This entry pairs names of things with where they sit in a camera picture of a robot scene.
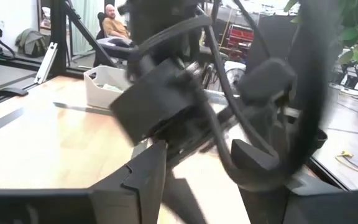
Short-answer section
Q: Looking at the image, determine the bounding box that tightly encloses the pale green curtain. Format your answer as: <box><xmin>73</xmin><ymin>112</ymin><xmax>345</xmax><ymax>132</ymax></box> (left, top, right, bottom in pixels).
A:
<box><xmin>70</xmin><ymin>0</ymin><xmax>105</xmax><ymax>57</ymax></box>

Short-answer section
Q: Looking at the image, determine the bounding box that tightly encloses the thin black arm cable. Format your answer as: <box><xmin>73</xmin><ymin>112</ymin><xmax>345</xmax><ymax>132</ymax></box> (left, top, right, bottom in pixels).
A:
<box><xmin>232</xmin><ymin>0</ymin><xmax>272</xmax><ymax>60</ymax></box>

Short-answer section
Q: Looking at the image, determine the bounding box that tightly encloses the white plastic bin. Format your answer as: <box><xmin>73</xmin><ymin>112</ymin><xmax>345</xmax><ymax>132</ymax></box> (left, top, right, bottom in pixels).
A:
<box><xmin>83</xmin><ymin>64</ymin><xmax>134</xmax><ymax>110</ymax></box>

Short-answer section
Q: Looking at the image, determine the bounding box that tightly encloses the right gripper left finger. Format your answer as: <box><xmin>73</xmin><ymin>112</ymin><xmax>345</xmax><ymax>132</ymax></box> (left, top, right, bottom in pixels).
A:
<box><xmin>88</xmin><ymin>139</ymin><xmax>168</xmax><ymax>224</ymax></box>

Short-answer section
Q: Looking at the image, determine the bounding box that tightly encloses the person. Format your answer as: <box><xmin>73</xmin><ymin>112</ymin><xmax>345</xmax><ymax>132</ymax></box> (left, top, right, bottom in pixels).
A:
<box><xmin>101</xmin><ymin>3</ymin><xmax>132</xmax><ymax>40</ymax></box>

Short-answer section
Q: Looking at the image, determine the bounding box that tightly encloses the black curved pad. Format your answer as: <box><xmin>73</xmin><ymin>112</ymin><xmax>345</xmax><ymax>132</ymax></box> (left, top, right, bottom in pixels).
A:
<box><xmin>0</xmin><ymin>87</ymin><xmax>29</xmax><ymax>99</ymax></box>

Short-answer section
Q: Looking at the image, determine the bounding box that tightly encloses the black metal frame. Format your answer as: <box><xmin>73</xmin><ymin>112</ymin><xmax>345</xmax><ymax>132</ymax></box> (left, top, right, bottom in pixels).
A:
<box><xmin>50</xmin><ymin>0</ymin><xmax>117</xmax><ymax>77</ymax></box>

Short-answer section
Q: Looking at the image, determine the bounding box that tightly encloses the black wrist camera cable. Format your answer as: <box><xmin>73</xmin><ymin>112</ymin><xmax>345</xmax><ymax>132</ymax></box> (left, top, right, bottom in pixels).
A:
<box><xmin>129</xmin><ymin>14</ymin><xmax>281</xmax><ymax>175</ymax></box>

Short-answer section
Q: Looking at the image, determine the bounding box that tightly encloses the yellow floor cable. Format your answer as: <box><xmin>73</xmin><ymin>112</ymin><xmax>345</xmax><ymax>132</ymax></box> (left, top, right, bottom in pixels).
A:
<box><xmin>335</xmin><ymin>150</ymin><xmax>358</xmax><ymax>180</ymax></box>

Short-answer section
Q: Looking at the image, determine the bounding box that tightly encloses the thick black cable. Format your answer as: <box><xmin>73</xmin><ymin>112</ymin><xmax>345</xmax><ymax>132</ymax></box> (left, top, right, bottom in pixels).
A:
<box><xmin>237</xmin><ymin>0</ymin><xmax>338</xmax><ymax>191</ymax></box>

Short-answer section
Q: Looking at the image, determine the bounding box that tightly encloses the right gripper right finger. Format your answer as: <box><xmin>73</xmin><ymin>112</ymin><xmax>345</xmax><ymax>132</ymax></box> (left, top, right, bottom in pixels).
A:
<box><xmin>231</xmin><ymin>138</ymin><xmax>292</xmax><ymax>224</ymax></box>

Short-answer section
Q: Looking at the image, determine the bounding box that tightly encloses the black office chair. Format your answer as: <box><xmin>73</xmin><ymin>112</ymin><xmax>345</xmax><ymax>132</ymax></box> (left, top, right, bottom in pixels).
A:
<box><xmin>95</xmin><ymin>11</ymin><xmax>107</xmax><ymax>40</ymax></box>

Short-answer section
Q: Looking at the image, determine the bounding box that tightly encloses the red storage rack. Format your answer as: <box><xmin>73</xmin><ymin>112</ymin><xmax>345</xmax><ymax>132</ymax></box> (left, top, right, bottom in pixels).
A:
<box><xmin>225</xmin><ymin>24</ymin><xmax>255</xmax><ymax>60</ymax></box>

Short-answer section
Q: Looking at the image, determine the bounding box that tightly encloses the silver aluminium rail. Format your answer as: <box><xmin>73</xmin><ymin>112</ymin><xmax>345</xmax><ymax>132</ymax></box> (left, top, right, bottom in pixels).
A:
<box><xmin>33</xmin><ymin>42</ymin><xmax>58</xmax><ymax>85</ymax></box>

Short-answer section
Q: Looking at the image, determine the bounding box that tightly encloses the white round fan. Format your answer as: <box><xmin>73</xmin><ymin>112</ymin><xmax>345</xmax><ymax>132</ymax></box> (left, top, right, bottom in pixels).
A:
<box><xmin>224</xmin><ymin>60</ymin><xmax>247</xmax><ymax>91</ymax></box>

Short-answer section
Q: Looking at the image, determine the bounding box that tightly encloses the olive green bag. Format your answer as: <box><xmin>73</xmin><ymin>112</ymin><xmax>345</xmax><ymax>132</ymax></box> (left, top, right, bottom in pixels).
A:
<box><xmin>14</xmin><ymin>28</ymin><xmax>51</xmax><ymax>58</ymax></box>

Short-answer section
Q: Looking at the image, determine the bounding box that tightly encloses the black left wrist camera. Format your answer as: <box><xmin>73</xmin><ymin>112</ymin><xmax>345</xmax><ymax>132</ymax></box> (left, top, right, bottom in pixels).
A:
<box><xmin>109</xmin><ymin>58</ymin><xmax>200</xmax><ymax>146</ymax></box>

